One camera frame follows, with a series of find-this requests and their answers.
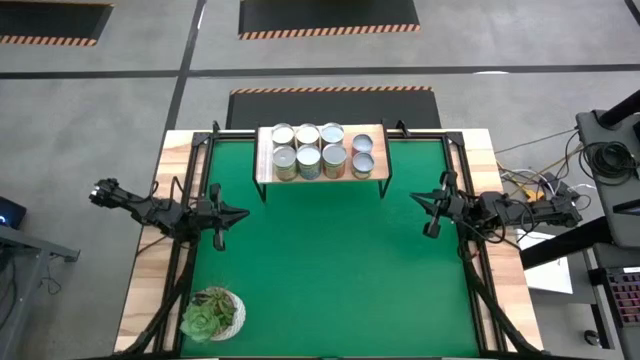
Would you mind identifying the green oranges tin can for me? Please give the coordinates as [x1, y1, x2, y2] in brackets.
[272, 144, 299, 182]

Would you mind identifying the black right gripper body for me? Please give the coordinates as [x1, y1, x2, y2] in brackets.
[423, 170, 484, 239]

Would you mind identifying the green rosette succulent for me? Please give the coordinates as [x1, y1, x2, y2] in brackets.
[179, 303, 221, 344]

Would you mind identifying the orange pineapple tin can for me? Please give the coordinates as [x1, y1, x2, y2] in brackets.
[321, 143, 348, 180]

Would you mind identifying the black striped-edge floor mat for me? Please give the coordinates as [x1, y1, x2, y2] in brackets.
[0, 0, 115, 48]
[225, 85, 443, 130]
[237, 0, 422, 41]

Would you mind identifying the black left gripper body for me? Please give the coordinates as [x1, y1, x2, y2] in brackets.
[193, 183, 227, 252]

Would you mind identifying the grey equipment cart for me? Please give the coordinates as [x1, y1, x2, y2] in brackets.
[574, 108, 640, 249]

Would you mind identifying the multicoloured label tin can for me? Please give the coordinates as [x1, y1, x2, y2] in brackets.
[271, 122, 296, 147]

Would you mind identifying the backlit computer keyboard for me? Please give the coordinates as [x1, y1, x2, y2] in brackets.
[602, 267, 640, 329]

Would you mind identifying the grey keyboard desk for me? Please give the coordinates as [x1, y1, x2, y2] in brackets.
[579, 243, 640, 360]

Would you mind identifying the white paper sheet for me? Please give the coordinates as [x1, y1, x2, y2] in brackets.
[513, 227, 575, 295]

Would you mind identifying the olive label tin can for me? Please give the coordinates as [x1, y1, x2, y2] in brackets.
[319, 121, 346, 147]

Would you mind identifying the dark device with blue light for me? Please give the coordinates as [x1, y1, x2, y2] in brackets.
[0, 195, 28, 230]

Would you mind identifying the black beam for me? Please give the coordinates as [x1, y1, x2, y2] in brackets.
[519, 215, 614, 271]

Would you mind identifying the black power adapter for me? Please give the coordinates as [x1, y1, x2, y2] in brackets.
[542, 172, 571, 194]

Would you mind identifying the spiky green succulent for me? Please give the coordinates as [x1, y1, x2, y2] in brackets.
[192, 284, 237, 326]

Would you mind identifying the wooden shelf with black legs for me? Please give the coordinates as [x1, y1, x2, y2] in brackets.
[252, 118, 394, 203]

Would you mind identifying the berries tin can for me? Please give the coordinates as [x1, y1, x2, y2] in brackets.
[351, 133, 375, 156]

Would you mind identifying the black metal rig frame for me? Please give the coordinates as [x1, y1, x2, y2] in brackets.
[113, 119, 547, 360]

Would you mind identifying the grey floor cable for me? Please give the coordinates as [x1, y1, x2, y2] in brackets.
[494, 128, 580, 155]

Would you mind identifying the short sliced peaches tin can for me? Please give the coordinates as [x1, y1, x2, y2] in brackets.
[351, 151, 376, 181]

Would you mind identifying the black pole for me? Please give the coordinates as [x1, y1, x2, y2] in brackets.
[597, 89, 640, 129]

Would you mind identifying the white geometric plant pot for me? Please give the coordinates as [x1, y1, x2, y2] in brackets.
[197, 287, 247, 343]

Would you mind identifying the grey metal desk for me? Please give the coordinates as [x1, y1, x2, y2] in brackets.
[0, 223, 81, 360]

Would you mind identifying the coiled black cable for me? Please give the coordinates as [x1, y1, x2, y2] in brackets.
[579, 140, 639, 187]

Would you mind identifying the blue label tin can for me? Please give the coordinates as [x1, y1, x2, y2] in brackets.
[296, 144, 323, 181]

